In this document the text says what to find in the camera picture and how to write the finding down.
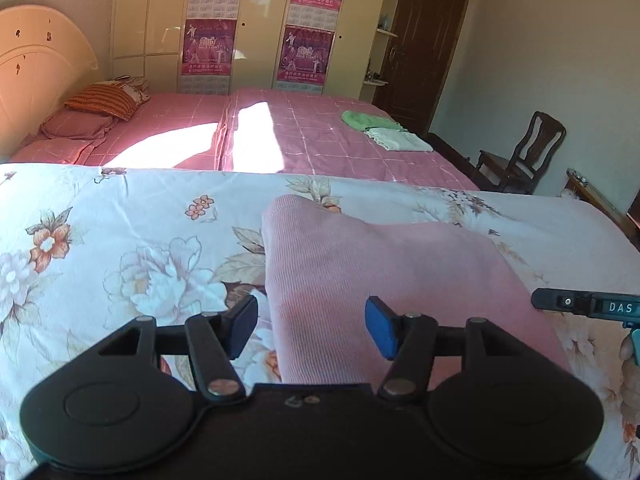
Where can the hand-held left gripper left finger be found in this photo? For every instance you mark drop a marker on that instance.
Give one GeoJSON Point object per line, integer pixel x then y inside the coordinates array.
{"type": "Point", "coordinates": [242, 325]}

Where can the orange striped pillow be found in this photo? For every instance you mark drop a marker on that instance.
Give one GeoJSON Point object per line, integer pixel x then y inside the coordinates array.
{"type": "Point", "coordinates": [102, 100]}

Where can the person's right hand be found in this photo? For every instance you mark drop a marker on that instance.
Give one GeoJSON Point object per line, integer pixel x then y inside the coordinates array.
{"type": "Point", "coordinates": [626, 349]}

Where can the white folded cloth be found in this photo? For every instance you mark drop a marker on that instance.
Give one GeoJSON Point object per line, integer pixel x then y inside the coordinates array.
{"type": "Point", "coordinates": [400, 139]}

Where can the cream curved headboard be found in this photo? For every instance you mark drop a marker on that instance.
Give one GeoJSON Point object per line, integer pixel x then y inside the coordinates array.
{"type": "Point", "coordinates": [35, 70]}

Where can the brown wooden furniture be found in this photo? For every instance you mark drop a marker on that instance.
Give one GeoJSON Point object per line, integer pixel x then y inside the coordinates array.
{"type": "Point", "coordinates": [600, 200]}

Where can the cream corner shelves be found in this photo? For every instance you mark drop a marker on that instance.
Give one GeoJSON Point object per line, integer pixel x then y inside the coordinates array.
{"type": "Point", "coordinates": [385, 32]}

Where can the green folded cloth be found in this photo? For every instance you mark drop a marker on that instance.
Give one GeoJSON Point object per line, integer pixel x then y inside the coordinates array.
{"type": "Point", "coordinates": [362, 120]}

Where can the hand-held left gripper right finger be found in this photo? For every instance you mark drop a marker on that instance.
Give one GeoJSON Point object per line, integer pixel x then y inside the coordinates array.
{"type": "Point", "coordinates": [381, 327]}

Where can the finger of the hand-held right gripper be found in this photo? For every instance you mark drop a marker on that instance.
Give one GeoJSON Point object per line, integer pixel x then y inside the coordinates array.
{"type": "Point", "coordinates": [562, 301]}

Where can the floral patterned pillow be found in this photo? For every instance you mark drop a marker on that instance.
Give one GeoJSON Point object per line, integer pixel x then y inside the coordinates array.
{"type": "Point", "coordinates": [135, 89]}

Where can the brown wooden door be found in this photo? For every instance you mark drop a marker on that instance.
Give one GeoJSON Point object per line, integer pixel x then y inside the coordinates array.
{"type": "Point", "coordinates": [425, 45]}

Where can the pink knit sweater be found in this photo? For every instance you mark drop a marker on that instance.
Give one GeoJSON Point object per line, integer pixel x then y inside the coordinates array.
{"type": "Point", "coordinates": [350, 260]}

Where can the cream wardrobe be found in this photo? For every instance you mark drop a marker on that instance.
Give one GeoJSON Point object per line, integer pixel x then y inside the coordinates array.
{"type": "Point", "coordinates": [150, 10]}

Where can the white floral bedsheet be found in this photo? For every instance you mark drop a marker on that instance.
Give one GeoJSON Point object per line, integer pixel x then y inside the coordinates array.
{"type": "Point", "coordinates": [100, 240]}

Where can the pink checked bedspread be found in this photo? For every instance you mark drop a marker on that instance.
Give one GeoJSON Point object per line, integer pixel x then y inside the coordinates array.
{"type": "Point", "coordinates": [325, 130]}

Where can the dark wooden chair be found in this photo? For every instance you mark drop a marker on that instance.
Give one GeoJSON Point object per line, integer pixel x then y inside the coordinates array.
{"type": "Point", "coordinates": [540, 140]}

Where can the pink pillow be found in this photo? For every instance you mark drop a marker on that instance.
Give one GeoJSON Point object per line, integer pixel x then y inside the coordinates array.
{"type": "Point", "coordinates": [75, 124]}

